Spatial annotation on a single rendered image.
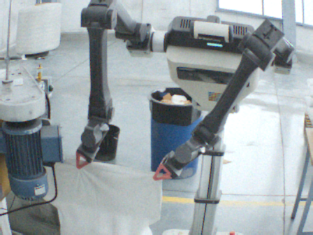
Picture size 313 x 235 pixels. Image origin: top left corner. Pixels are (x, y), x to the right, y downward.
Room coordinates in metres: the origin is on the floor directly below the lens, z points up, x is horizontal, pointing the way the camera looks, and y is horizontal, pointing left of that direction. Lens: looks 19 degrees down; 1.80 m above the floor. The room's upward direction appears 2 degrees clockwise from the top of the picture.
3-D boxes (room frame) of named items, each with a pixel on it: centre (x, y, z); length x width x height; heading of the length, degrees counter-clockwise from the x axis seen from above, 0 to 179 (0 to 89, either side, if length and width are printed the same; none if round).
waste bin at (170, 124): (3.80, -0.16, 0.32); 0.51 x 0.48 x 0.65; 168
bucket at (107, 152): (4.03, 0.45, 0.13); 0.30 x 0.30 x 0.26
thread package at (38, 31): (1.39, 0.39, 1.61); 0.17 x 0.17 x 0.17
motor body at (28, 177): (1.24, 0.41, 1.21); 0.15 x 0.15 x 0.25
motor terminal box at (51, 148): (1.27, 0.31, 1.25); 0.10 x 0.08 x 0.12; 13
